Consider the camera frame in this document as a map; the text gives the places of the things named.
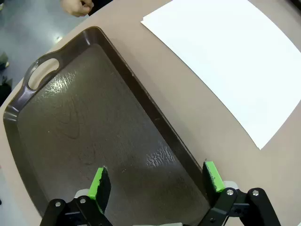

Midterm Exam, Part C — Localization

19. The white A4 paper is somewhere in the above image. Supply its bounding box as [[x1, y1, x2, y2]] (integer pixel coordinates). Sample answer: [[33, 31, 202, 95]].
[[140, 0, 301, 151]]

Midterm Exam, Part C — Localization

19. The person's right hand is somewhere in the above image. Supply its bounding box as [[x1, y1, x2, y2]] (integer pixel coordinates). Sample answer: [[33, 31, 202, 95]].
[[60, 0, 95, 18]]

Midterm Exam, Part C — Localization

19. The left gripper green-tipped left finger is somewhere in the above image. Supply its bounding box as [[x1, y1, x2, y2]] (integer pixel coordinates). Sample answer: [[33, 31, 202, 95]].
[[39, 166, 112, 226]]

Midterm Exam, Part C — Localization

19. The brown plastic serving tray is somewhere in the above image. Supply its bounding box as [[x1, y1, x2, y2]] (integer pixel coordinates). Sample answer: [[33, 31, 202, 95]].
[[2, 25, 212, 226]]

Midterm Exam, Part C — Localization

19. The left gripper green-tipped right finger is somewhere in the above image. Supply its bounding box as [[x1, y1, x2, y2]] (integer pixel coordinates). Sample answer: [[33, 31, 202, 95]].
[[199, 160, 282, 226]]

